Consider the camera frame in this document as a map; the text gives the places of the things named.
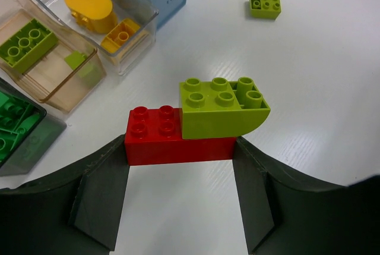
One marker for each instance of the lime green lego brick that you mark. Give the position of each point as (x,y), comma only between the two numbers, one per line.
(28,45)

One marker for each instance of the lime curved lego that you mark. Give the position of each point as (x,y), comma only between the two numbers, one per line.
(265,9)
(220,108)

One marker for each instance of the clear transparent container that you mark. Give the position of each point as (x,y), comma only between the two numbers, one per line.
(140,11)

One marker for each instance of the yellow lego brick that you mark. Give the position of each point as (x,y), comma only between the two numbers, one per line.
(115,39)

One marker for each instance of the small lime green lego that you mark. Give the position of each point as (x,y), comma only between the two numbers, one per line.
(89,73)

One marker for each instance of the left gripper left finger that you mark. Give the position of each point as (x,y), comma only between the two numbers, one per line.
(74,210)

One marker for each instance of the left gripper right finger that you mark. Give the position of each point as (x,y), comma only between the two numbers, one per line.
(285,211)

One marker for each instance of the orange transparent container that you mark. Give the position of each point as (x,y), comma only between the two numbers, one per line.
(50,80)

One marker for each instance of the red rectangular lego brick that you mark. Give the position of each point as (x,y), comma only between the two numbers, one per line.
(153,137)

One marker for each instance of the yellow round lego piece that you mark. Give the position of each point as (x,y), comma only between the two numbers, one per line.
(95,15)

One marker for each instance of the grey transparent container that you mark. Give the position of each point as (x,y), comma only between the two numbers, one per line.
(37,141)

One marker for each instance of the dark green lego brick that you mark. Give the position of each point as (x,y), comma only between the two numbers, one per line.
(17,118)

